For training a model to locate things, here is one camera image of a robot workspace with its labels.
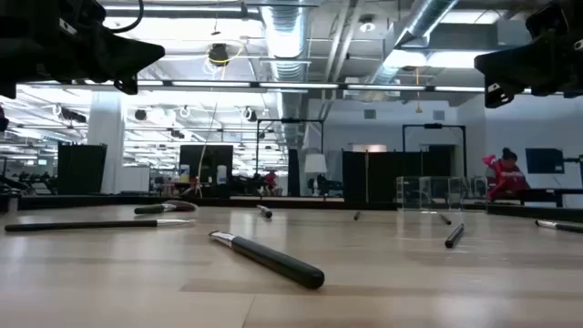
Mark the black room panel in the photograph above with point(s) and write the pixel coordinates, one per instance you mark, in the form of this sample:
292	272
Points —
82	168
205	157

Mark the silver-ferrule black makeup brush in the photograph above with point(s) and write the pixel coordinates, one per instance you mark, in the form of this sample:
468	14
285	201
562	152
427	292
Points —
560	225

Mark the clear acrylic brush organizer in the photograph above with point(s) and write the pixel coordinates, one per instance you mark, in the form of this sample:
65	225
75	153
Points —
430	193

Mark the medium black-bristle makeup brush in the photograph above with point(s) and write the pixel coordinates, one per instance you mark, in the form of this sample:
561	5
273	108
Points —
265	212

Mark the black ceiling-hung device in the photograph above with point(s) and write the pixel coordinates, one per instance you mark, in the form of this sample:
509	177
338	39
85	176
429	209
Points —
218	54

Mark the wide black partition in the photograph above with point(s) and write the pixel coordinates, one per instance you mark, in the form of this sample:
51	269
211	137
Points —
387	177

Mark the large fluffy black makeup brush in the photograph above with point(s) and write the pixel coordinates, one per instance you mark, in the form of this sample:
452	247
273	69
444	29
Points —
155	208

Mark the long thin pale-tip makeup brush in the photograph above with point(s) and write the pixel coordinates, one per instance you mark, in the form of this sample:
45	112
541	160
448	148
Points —
82	225

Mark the black tubular rig frame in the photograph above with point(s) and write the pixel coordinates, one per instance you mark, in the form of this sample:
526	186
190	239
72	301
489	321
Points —
291	120
432	126

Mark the thin black makeup brush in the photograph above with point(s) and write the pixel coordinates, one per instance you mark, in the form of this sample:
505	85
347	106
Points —
356	216
445	219
454	236

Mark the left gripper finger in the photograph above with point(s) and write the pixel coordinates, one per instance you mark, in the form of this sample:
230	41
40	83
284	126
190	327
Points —
132	57
126	85

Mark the dark wall monitor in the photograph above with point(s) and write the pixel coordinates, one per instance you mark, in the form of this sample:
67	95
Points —
544	160

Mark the white shade floor lamp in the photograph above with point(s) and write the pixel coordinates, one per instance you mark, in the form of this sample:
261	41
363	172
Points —
315	163

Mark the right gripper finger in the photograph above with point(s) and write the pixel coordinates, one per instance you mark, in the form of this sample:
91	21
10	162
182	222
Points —
498	93
519	64

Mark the person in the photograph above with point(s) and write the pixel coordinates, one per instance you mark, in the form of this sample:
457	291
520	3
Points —
271	179
505	177

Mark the black bench table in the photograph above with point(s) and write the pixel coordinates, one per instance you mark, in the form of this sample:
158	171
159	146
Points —
537	193

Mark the white bottle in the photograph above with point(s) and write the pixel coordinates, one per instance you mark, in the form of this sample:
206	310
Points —
184	173
221	174

